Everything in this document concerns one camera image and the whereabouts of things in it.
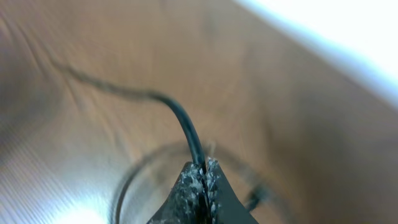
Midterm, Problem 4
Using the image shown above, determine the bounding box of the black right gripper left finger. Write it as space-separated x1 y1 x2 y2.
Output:
148 162 206 224

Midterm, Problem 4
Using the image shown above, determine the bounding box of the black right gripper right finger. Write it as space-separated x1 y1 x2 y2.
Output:
205 157 258 224

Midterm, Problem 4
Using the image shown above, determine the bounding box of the black usb cable bundle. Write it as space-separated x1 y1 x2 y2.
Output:
52 62 271 224

